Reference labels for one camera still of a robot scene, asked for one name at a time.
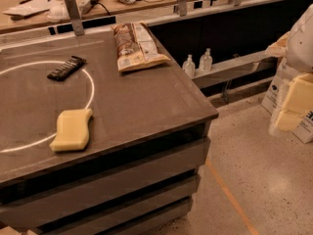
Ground grey drawer cabinet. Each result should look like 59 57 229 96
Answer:
0 31 217 235

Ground yellow sponge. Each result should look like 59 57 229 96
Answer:
50 109 93 152

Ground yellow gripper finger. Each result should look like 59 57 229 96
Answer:
274 111 304 131
283 73 313 114

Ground grey power strip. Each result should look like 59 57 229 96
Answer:
78 0 99 15

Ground clear sanitizer bottle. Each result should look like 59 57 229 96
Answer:
199 48 212 71
182 54 196 78

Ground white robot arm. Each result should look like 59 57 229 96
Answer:
274 4 313 131

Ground white papers on desk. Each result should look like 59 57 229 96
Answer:
3 0 53 16

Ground white crumpled mask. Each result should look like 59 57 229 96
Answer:
47 5 68 22

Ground clear sanitizer bottle left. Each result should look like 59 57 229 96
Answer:
182 54 196 78

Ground clear sanitizer bottle right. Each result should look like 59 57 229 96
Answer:
199 48 212 71

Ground black rxbar chocolate bar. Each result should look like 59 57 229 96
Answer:
47 56 86 81

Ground grey metal bracket left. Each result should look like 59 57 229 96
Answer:
64 0 84 36

